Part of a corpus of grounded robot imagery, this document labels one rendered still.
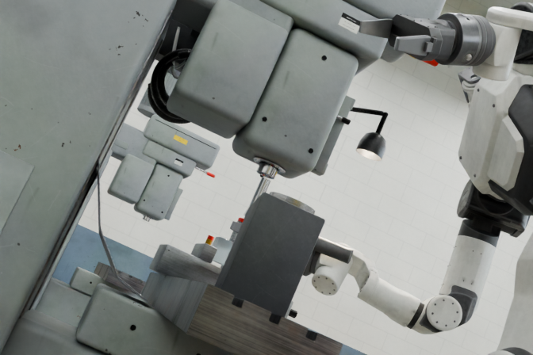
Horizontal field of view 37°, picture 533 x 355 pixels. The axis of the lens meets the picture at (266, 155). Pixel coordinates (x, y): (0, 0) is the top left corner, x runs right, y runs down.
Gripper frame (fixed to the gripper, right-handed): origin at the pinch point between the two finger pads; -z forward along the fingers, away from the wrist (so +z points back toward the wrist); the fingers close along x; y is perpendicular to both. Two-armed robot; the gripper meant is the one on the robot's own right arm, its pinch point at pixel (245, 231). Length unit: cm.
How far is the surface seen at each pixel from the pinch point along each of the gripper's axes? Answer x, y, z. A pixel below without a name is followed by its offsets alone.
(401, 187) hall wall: -693, -192, -50
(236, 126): 12.4, -20.7, -8.5
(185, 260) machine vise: -1.9, 11.6, -11.6
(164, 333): 19.0, 28.3, -1.9
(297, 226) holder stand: 49, 1, 22
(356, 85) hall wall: -654, -276, -135
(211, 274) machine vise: -5.6, 12.1, -5.2
